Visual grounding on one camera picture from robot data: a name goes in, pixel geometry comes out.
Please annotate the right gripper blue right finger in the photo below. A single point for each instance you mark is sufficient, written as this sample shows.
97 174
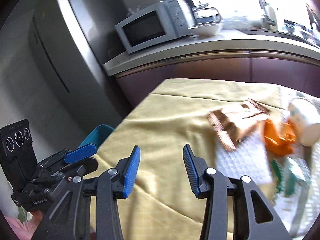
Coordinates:
191 169

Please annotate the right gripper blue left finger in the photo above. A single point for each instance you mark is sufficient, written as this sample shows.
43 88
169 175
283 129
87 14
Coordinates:
130 171

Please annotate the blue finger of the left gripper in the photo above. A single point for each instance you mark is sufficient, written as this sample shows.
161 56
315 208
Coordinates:
80 154

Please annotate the blue plastic trash bin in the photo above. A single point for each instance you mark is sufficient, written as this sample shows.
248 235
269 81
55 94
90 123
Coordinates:
97 136

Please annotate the golden brown snack wrapper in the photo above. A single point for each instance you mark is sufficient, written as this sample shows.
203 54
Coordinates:
234 123

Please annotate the white foam mesh sleeve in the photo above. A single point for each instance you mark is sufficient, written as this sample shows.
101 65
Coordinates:
249 158

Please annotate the white patterned paper cup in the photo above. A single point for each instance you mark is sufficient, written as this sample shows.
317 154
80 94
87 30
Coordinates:
305 119

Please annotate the dark purple kitchen cabinet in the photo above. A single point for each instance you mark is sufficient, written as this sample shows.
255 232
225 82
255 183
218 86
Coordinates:
296 72

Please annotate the yellow quilted tablecloth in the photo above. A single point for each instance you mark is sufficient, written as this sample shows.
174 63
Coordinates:
162 205

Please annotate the orange peel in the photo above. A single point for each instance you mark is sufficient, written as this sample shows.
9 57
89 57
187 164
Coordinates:
279 142

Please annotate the green white wrapper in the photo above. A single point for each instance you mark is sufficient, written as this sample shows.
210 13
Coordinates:
286 179

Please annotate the silver refrigerator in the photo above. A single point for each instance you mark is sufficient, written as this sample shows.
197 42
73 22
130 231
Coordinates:
71 40

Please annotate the white bowl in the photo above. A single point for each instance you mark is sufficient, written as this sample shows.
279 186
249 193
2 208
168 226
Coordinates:
206 30

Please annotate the light stone countertop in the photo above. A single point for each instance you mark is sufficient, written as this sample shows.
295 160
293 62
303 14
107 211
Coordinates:
228 43

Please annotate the white microwave oven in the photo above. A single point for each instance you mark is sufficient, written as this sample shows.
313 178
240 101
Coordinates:
161 22

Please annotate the glass teapot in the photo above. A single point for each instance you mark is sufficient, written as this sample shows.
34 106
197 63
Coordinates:
204 14

